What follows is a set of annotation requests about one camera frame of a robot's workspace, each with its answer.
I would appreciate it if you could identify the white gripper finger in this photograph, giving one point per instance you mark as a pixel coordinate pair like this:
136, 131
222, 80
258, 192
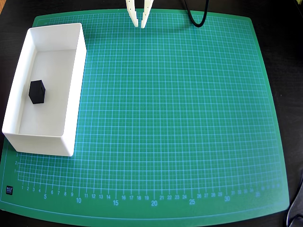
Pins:
146, 11
132, 10

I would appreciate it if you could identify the black cube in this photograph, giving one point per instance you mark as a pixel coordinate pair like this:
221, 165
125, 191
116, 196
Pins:
37, 93

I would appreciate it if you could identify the white rectangular plastic bin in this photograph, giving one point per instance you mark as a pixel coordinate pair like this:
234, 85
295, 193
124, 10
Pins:
54, 118

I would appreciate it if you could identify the green cutting mat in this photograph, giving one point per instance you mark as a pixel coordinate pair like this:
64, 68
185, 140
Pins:
189, 132

